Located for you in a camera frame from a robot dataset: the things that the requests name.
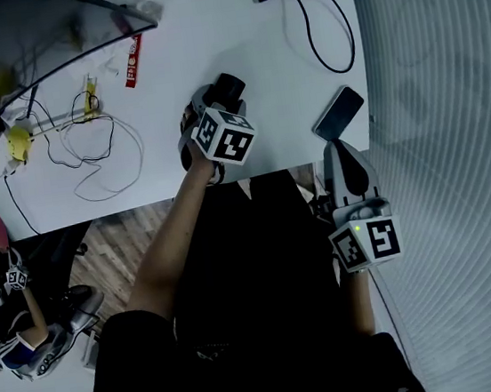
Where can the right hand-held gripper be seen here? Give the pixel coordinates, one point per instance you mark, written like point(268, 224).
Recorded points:
point(366, 242)

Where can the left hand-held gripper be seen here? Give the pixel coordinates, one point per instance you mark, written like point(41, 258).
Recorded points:
point(224, 137)

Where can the person's left forearm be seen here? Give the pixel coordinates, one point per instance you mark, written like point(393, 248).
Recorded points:
point(175, 240)

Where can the person's right forearm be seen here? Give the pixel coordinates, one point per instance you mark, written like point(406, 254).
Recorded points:
point(359, 301)

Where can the person's left hand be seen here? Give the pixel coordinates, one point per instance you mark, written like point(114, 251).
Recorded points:
point(218, 174)

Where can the black smartphone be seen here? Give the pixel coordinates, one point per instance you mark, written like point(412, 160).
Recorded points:
point(338, 113)

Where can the red white stick packet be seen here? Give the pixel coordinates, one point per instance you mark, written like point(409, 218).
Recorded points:
point(133, 61)

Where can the yellow clip tool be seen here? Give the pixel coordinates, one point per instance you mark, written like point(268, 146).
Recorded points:
point(90, 99)

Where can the person's black clothes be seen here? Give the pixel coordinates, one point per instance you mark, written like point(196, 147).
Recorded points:
point(259, 301)

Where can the curved black monitor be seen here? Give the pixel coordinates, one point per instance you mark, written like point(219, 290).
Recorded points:
point(50, 41)

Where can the yellow round toy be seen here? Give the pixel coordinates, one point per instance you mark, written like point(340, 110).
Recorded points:
point(19, 143)

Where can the black chair base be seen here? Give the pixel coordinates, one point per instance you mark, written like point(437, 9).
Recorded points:
point(57, 251)

